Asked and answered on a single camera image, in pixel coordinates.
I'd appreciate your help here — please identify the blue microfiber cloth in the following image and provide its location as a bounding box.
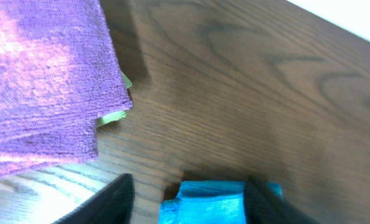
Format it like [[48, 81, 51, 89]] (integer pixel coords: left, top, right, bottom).
[[158, 180, 284, 224]]

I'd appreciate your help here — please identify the purple folded cloth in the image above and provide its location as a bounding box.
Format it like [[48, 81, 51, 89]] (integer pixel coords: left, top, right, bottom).
[[0, 0, 132, 177]]

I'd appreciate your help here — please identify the green folded cloth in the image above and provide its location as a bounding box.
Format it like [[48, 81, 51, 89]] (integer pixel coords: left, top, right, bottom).
[[97, 71, 133, 128]]

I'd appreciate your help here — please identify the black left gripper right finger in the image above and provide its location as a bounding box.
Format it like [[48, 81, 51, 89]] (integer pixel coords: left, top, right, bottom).
[[244, 177, 318, 224]]

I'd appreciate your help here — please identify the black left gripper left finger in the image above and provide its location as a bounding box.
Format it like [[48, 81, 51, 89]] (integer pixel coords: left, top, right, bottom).
[[54, 174, 135, 224]]

